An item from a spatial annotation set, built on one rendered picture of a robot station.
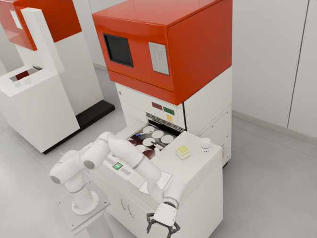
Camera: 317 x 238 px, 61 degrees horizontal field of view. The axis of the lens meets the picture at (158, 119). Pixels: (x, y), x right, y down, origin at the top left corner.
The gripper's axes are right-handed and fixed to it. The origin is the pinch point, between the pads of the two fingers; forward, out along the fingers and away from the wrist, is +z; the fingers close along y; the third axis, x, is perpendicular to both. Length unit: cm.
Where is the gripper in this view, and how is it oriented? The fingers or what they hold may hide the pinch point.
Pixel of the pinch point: (157, 234)
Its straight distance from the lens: 132.8
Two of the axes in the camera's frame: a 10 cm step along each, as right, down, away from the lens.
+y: -9.3, -3.2, 2.0
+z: -3.5, 5.2, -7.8
